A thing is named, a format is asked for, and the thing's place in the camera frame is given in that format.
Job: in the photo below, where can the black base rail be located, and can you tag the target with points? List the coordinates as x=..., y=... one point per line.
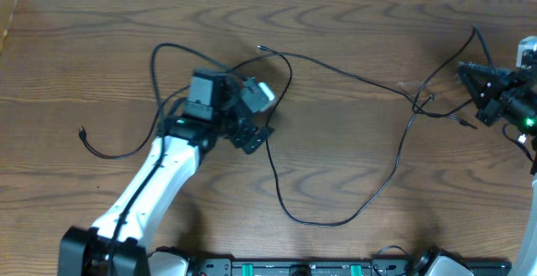
x=314, y=267

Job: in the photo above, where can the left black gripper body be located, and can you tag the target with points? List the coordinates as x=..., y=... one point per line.
x=226, y=120

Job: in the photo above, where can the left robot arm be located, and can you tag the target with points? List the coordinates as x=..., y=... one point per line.
x=117, y=241

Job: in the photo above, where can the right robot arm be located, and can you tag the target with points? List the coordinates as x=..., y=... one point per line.
x=525, y=261

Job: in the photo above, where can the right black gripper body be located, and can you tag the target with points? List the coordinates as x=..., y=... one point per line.
x=520, y=110

